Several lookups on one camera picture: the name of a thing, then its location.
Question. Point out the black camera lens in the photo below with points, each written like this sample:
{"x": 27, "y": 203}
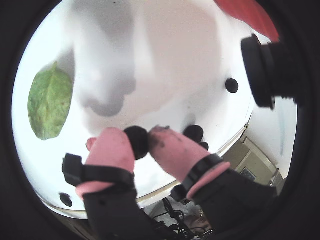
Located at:
{"x": 260, "y": 72}

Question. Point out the white mat sheet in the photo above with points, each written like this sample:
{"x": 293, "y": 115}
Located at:
{"x": 175, "y": 75}

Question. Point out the large green leaf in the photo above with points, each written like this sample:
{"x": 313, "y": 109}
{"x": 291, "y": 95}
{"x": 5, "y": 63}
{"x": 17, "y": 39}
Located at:
{"x": 50, "y": 105}

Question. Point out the red collapsible cup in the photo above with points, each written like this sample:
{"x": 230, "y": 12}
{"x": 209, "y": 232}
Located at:
{"x": 250, "y": 17}

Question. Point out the beige cardboard box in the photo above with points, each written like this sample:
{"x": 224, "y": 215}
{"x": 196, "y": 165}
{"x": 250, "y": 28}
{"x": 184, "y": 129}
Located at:
{"x": 240, "y": 160}

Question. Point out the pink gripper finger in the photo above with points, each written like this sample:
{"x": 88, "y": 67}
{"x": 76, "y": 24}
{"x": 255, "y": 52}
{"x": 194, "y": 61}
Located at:
{"x": 180, "y": 155}
{"x": 112, "y": 152}

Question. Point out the dark blueberry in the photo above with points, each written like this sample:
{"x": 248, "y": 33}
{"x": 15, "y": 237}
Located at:
{"x": 193, "y": 132}
{"x": 137, "y": 142}
{"x": 65, "y": 199}
{"x": 204, "y": 145}
{"x": 231, "y": 85}

